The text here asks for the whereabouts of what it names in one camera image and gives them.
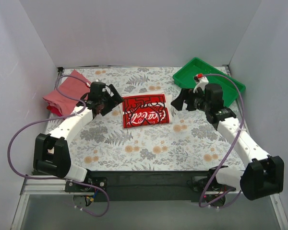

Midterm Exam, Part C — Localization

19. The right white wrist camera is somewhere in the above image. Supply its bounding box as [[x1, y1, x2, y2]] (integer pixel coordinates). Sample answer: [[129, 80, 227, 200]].
[[193, 73, 209, 93]]

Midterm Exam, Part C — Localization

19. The floral table mat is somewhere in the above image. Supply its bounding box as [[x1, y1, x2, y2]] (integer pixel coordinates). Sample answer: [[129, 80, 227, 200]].
[[63, 67, 244, 171]]

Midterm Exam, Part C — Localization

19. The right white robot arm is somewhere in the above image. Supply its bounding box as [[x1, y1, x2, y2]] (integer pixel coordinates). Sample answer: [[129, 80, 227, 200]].
[[171, 83, 284, 200]]

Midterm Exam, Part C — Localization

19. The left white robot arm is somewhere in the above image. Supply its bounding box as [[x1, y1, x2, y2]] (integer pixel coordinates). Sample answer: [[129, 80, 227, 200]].
[[33, 82, 123, 192]]

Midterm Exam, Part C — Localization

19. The folded pink t shirt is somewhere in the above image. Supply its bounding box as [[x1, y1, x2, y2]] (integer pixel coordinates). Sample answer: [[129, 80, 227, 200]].
[[43, 70, 91, 116]]

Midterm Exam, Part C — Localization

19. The folded red t shirt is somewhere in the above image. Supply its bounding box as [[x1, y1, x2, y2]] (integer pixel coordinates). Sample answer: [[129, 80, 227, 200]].
[[47, 105, 62, 116]]

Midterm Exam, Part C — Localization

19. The white t shirt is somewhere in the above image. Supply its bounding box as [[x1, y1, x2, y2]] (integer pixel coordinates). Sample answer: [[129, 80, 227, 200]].
[[120, 91, 172, 128]]

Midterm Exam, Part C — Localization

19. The green plastic tray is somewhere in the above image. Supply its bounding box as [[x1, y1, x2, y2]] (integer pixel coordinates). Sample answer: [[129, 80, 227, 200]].
[[173, 57, 239, 107]]

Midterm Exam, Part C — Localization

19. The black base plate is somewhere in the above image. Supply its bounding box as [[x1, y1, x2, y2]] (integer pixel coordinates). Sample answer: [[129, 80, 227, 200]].
[[64, 170, 237, 202]]

